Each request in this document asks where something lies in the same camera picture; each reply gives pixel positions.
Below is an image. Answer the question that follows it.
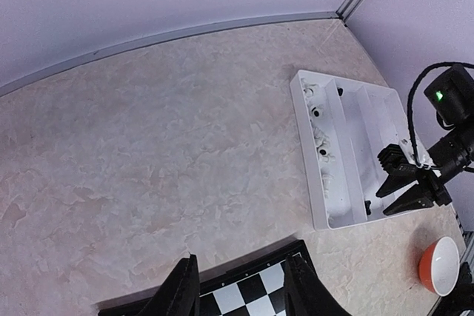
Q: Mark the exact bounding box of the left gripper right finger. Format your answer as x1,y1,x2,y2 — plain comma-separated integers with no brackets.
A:
284,255,350,316

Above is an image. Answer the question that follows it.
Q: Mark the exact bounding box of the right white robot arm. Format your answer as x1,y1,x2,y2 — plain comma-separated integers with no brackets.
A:
375,61,473,216

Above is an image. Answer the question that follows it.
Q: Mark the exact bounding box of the white chess pieces pile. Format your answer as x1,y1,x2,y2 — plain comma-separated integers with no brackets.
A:
301,78,335,201

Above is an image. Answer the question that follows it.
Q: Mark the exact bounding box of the white plastic piece tray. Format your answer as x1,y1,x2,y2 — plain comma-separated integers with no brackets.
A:
290,70,409,230

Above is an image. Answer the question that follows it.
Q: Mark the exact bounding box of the black chess pieces pile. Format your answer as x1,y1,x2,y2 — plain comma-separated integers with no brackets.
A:
337,85,372,217

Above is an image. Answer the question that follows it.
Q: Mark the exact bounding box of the black grey chessboard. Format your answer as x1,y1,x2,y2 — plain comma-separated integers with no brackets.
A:
96,238,319,316

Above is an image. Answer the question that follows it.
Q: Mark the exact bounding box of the white orange bowl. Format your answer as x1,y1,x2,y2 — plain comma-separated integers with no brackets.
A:
418,236,460,297

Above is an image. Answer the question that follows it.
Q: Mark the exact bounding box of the aluminium front rail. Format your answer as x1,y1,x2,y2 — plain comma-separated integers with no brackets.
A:
430,215,473,315

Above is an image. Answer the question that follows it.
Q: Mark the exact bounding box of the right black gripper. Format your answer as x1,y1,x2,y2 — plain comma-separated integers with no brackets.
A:
375,144,453,216

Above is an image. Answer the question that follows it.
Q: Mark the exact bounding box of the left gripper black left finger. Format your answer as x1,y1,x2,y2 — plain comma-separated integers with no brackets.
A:
138,255,200,316

